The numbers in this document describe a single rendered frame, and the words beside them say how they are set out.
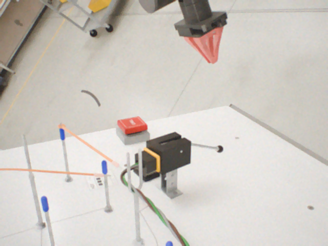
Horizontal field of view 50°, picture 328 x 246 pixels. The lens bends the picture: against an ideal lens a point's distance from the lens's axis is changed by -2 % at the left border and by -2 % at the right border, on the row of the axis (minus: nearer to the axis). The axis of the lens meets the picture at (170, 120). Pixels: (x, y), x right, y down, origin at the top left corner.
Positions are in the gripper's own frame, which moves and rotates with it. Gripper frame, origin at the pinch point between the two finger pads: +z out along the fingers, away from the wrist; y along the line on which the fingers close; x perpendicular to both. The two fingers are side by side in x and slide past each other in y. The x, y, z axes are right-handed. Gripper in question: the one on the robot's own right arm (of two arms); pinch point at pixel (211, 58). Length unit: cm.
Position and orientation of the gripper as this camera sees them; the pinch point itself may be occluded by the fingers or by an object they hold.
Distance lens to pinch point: 76.4
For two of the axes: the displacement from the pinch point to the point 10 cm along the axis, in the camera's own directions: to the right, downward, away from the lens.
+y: 5.5, 2.3, -8.0
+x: 7.7, -5.3, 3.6
